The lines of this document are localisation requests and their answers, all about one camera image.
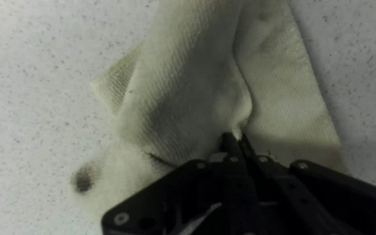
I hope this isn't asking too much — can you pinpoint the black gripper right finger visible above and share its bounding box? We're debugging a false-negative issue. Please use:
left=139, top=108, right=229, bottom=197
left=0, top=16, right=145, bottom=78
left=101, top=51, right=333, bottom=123
left=239, top=132, right=376, bottom=235

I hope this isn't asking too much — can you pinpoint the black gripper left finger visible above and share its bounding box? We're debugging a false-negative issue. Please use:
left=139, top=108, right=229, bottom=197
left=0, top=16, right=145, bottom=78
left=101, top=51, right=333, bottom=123
left=101, top=132, right=247, bottom=235

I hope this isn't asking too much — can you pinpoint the white stained cloth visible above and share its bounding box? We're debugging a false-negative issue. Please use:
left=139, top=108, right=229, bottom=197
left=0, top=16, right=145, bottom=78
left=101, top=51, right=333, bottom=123
left=72, top=0, right=350, bottom=206

